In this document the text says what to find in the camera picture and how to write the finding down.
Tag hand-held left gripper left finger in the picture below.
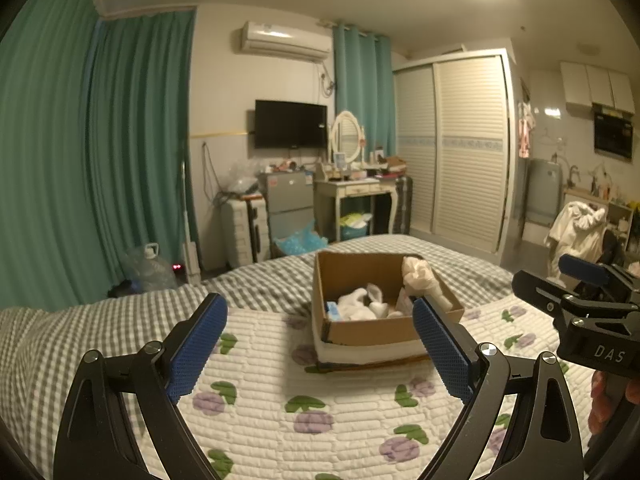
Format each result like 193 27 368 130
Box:
52 292 228 480

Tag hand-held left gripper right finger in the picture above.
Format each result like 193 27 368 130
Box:
411 296 585 480

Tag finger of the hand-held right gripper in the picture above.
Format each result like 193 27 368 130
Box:
512 270 586 331
559 254 640 306

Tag brown cardboard box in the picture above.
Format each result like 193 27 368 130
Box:
312 251 466 373

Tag small white cloth item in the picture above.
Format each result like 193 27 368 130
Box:
366 283 396 317

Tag white sock with blue band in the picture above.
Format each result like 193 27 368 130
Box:
337 287 376 321

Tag person's right hand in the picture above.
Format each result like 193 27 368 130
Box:
589 367 626 436

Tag white jacket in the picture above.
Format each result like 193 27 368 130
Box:
545 201 608 278

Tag floral quilted blanket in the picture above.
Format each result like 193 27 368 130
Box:
170 295 601 480

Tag wooden storage shelf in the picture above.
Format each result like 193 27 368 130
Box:
565 187 640 261

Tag grey washing machine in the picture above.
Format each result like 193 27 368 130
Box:
522 157 561 226

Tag clear water jug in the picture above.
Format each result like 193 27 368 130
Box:
122 242 178 293

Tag grey gingham bed sheet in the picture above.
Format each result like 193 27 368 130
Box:
0 234 516 480

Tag white hard suitcase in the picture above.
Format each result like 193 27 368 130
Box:
221 195 271 268

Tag black range hood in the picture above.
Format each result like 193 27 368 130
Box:
594 102 635 161

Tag striped dark suitcase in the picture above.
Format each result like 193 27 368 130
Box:
395 176 413 235

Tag blue plastic bag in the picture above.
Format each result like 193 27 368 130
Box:
275 220 328 258

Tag hanging pink garment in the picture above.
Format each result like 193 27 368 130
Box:
517 102 536 158

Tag white slatted wardrobe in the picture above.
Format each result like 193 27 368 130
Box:
392 50 516 266

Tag grey mini fridge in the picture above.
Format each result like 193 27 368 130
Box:
260 170 316 261

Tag clear plastic bag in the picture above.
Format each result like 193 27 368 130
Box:
220 160 261 196

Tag white dressing table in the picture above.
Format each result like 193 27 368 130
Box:
314 177 401 246

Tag wide teal curtain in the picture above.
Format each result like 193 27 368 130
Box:
0 0 198 311

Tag white oval vanity mirror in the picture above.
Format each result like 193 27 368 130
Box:
330 111 367 165

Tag narrow blue curtain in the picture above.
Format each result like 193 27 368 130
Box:
332 22 398 158

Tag white air conditioner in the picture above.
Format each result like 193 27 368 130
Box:
239 21 333 64

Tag white wall cabinets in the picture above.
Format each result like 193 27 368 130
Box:
560 61 633 111

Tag black wall television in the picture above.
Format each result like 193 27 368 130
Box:
254 100 328 150

